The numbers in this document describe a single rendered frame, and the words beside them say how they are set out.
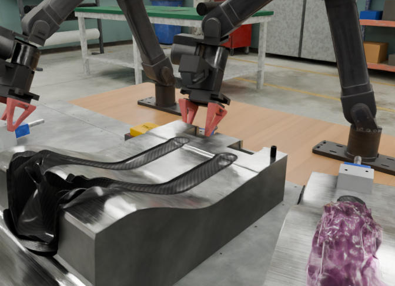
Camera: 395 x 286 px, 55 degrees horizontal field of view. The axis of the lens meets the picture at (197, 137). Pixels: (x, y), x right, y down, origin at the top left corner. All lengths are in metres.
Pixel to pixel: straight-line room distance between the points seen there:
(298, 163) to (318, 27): 5.45
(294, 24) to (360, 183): 5.88
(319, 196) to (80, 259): 0.36
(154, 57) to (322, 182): 0.64
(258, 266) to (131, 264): 0.19
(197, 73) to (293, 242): 0.43
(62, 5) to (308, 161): 0.68
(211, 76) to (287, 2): 5.72
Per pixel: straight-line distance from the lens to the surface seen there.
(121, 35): 8.37
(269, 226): 0.62
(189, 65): 0.77
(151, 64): 1.11
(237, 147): 0.69
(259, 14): 4.32
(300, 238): 0.44
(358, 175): 0.63
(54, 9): 0.99
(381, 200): 0.63
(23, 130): 1.00
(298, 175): 0.79
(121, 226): 0.40
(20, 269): 0.48
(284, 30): 6.55
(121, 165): 0.63
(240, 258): 0.55
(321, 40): 6.23
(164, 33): 8.25
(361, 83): 0.82
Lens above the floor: 1.15
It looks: 22 degrees down
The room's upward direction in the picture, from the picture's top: straight up
